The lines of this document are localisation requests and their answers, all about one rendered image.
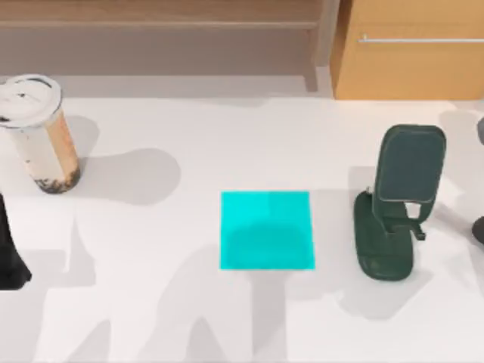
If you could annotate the flat cyan square mat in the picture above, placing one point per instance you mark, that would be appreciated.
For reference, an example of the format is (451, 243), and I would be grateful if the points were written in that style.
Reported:
(266, 230)

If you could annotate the dark green phone stand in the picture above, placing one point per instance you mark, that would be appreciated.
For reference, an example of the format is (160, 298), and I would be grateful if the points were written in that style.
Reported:
(401, 189)

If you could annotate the open wooden shelf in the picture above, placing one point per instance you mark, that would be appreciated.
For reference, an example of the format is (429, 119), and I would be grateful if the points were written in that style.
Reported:
(159, 38)

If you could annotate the wooden cupboard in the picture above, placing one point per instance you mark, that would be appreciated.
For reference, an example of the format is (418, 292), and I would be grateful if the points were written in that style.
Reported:
(408, 72)

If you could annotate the milk tea cup with lid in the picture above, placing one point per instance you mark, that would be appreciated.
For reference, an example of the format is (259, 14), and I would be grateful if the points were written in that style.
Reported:
(45, 147)

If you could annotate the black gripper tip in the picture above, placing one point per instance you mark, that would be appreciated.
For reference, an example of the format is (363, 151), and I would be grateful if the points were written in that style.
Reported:
(9, 261)

